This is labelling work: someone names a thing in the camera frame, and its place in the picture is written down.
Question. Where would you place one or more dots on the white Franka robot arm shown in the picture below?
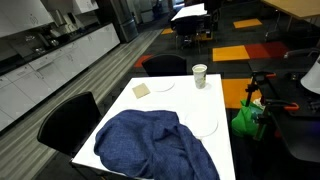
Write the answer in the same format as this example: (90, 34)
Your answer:
(313, 80)

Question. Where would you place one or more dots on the white paper cup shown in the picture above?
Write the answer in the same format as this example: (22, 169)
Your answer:
(200, 80)

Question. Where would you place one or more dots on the small clear glass plate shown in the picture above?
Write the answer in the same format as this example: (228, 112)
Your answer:
(163, 87)

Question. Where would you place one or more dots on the tan square coaster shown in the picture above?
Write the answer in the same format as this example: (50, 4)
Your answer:
(141, 90)

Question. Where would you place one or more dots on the black chair with rounded back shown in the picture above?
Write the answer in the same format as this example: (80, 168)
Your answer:
(165, 66)

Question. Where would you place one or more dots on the large clear glass plate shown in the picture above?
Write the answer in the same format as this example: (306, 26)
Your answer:
(201, 125)

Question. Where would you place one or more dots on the blue knitted cloth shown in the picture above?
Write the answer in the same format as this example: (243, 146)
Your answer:
(150, 143)

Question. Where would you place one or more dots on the black cafe chair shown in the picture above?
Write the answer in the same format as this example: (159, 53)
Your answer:
(186, 28)

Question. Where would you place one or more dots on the stainless steel refrigerator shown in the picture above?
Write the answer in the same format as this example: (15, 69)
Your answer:
(125, 20)

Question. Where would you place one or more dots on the white rectangular table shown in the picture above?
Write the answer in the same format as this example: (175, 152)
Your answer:
(190, 11)

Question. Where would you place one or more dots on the green plastic bag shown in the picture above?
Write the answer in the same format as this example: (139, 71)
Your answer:
(243, 121)

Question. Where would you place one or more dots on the black chair with wide back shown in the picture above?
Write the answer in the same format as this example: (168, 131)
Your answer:
(70, 123)

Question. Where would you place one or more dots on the white kitchen base cabinets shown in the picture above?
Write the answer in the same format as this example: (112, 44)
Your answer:
(50, 76)

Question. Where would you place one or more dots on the grey office chair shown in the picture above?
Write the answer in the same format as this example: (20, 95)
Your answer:
(300, 52)

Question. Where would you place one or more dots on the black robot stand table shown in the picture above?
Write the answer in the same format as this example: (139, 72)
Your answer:
(300, 140)

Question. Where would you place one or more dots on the light wooden table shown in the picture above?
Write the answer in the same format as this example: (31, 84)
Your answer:
(296, 7)

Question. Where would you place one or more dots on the white wall mounted box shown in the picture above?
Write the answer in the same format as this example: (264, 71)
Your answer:
(85, 6)

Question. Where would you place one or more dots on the white kitchen wall cabinets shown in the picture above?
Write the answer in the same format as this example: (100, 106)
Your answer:
(20, 16)

